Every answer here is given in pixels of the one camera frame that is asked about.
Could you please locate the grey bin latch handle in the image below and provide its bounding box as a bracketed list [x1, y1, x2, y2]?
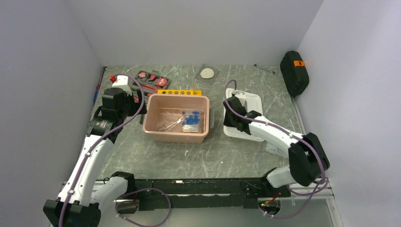
[139, 114, 145, 125]

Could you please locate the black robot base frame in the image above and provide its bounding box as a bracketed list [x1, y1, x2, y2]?
[117, 177, 291, 211]

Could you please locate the bag of plastic pipettes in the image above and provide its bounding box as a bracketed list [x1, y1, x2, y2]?
[158, 108, 183, 124]

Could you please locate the bag of blue caps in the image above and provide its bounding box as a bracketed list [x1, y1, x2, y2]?
[180, 109, 203, 133]

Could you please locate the silver wrench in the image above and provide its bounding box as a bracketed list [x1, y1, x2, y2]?
[253, 64, 276, 74]

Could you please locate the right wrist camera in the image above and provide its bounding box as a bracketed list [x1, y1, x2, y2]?
[231, 89, 240, 98]

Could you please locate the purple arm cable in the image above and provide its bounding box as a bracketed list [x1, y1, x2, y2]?
[58, 74, 172, 227]
[223, 79, 330, 219]

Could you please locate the red tape measure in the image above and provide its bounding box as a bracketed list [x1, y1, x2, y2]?
[155, 78, 169, 87]

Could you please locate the grey tool case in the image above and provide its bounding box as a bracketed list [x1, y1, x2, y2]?
[130, 70, 171, 93]

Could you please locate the clear plastic box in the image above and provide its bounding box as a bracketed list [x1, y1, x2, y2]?
[265, 142, 288, 159]

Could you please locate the red electrical tape roll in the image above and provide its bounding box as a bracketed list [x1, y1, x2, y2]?
[138, 71, 148, 79]

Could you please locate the blue red screwdriver by wall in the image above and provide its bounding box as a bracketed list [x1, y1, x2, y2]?
[93, 66, 107, 104]

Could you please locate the pink plastic bin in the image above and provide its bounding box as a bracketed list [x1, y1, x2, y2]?
[142, 94, 210, 144]

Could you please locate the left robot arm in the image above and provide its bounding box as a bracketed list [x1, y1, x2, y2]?
[43, 87, 147, 227]

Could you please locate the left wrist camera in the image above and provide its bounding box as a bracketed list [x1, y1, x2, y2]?
[110, 75, 132, 95]

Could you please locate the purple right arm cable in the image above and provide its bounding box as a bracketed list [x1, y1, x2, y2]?
[223, 79, 330, 219]

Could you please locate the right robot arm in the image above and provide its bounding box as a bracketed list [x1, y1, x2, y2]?
[223, 96, 330, 196]

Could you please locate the black tool case orange latch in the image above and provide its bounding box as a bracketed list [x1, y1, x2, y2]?
[280, 51, 309, 97]

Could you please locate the wire gauze with white centre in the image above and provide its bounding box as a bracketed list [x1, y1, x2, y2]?
[195, 65, 220, 85]

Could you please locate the yellow test tube rack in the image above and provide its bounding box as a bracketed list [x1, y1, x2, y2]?
[157, 89, 202, 96]

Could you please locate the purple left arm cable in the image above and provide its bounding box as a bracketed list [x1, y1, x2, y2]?
[58, 74, 172, 227]

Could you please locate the white bin lid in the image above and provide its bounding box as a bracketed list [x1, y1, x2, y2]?
[223, 90, 264, 142]

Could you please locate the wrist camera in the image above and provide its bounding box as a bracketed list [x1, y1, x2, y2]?
[231, 89, 240, 98]
[110, 75, 132, 95]

